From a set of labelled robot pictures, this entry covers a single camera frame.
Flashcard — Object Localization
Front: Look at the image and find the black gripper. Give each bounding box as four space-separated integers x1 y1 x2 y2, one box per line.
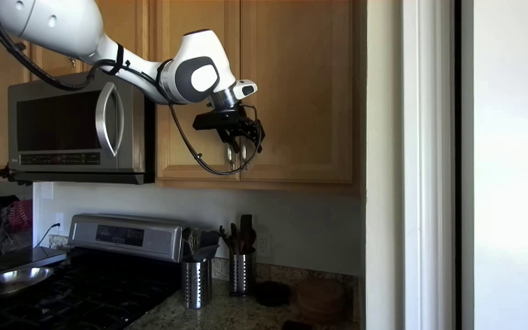
212 107 267 169

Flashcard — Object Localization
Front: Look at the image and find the small wooden cupboard door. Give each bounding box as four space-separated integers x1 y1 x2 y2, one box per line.
27 0 150 81

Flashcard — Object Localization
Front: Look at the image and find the dark wooden utensil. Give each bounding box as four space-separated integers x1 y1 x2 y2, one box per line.
216 222 239 257
236 213 258 255

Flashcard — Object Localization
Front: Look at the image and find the black spatula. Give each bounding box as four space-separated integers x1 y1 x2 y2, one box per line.
195 228 221 263

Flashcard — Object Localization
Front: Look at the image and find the steel utensil holder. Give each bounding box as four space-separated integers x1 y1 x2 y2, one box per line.
179 255 214 312
227 250 258 297

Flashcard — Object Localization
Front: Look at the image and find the stainless steel stove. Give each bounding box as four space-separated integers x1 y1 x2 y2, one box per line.
0 211 214 330

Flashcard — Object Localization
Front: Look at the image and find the black round bowl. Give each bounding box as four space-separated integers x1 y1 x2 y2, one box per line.
252 279 291 308

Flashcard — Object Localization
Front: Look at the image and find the round wooden trivet stack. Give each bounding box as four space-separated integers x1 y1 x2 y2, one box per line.
291 275 346 321

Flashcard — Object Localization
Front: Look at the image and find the stainless steel microwave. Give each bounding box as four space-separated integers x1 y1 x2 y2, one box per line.
5 72 157 186

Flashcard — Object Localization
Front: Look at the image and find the red cloth bag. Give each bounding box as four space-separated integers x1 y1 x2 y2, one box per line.
3 198 34 237

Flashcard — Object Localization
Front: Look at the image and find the silver metal pan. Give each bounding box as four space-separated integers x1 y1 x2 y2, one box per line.
0 264 56 299

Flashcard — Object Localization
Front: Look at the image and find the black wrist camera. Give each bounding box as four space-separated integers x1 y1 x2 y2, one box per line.
190 109 241 132

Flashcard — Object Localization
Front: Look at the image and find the wooden cupboard frame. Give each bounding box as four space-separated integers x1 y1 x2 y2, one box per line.
0 0 366 195

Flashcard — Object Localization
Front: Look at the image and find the thin black power cord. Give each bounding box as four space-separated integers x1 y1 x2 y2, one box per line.
32 220 63 252

